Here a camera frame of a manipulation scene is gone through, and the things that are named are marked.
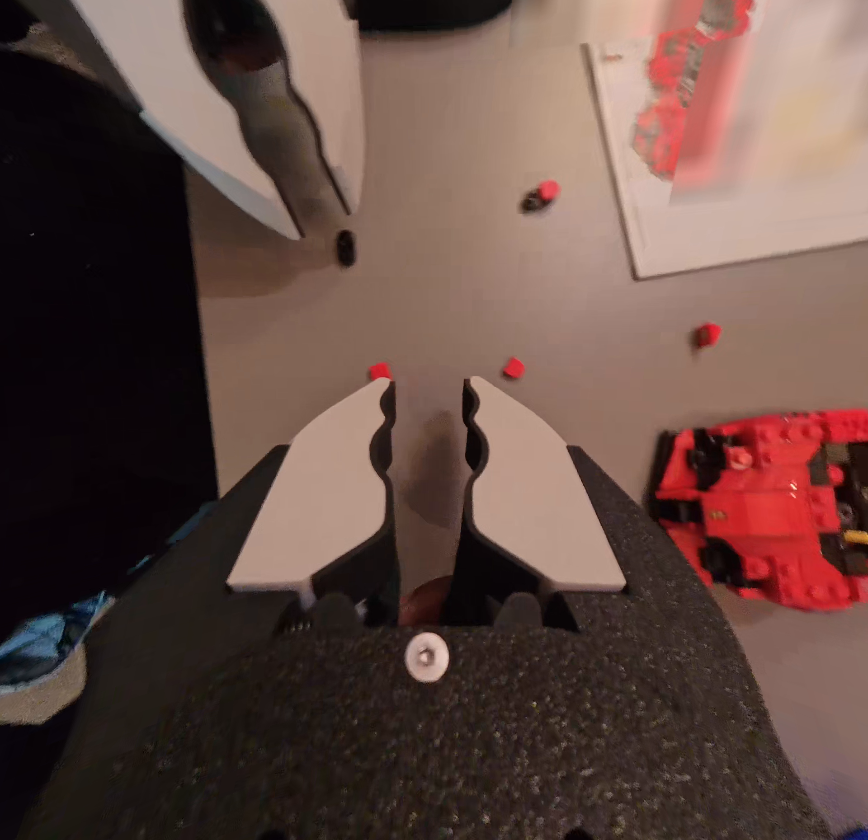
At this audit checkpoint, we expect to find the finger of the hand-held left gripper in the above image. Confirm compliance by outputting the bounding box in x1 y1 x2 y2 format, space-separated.
51 0 305 242
254 0 367 217

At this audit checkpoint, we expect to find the person's black clothing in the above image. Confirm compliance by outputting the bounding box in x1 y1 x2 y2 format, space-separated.
0 0 219 651

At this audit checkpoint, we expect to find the open lego instruction booklet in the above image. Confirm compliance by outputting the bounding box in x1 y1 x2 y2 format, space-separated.
582 0 868 282

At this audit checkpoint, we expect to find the blue patterned shoe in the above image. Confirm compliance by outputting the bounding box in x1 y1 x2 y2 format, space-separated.
0 591 115 724

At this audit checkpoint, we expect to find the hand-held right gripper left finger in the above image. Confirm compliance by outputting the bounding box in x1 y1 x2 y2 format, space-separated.
226 378 401 625

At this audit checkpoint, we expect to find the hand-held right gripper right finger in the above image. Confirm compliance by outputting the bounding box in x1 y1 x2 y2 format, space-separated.
443 375 627 625

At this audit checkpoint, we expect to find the red lego car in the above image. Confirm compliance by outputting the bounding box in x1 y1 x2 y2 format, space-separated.
650 410 868 612

